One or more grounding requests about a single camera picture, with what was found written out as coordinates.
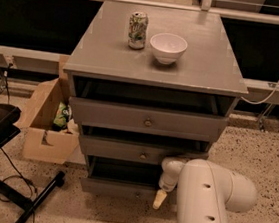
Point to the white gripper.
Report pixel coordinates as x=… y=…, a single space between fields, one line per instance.
x=168 y=183

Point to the grey bottom drawer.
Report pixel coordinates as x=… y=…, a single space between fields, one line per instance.
x=122 y=178

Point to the grey drawer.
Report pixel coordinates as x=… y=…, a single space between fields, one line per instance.
x=122 y=178
x=133 y=118
x=133 y=151

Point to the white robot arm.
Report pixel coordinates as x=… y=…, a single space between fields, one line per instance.
x=205 y=192

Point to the grey middle drawer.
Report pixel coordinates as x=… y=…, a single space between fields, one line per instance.
x=133 y=151

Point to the grey top drawer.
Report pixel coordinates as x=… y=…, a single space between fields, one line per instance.
x=133 y=118

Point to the grey wooden drawer cabinet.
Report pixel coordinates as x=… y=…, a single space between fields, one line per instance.
x=205 y=80

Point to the green snack bag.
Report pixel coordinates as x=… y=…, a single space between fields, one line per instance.
x=62 y=117

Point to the brown cardboard box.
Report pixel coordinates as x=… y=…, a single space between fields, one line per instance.
x=42 y=142

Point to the white ceramic bowl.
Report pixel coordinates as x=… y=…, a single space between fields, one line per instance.
x=167 y=48

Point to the green white soda can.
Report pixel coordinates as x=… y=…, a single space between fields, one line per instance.
x=137 y=30

